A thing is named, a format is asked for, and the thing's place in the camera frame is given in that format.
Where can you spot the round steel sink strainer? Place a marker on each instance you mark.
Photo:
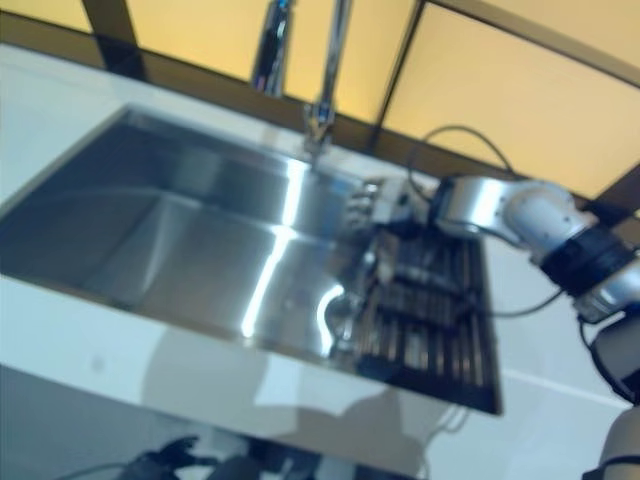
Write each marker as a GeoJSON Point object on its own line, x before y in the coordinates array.
{"type": "Point", "coordinates": [342, 315]}

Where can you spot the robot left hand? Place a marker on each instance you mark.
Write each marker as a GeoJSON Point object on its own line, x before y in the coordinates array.
{"type": "Point", "coordinates": [172, 457]}

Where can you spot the chrome gooseneck faucet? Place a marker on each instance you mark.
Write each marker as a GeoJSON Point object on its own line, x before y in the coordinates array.
{"type": "Point", "coordinates": [332, 65]}

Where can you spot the black dish drying rack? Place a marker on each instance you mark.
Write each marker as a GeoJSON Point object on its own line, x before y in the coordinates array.
{"type": "Point", "coordinates": [430, 325]}

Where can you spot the stainless steel sink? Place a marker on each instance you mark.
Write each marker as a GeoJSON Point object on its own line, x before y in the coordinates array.
{"type": "Point", "coordinates": [150, 240]}

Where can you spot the robot right arm silver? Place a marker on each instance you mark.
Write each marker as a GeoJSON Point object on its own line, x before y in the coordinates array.
{"type": "Point", "coordinates": [475, 200]}

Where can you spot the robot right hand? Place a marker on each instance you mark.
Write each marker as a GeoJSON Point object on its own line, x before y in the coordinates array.
{"type": "Point", "coordinates": [390, 205]}

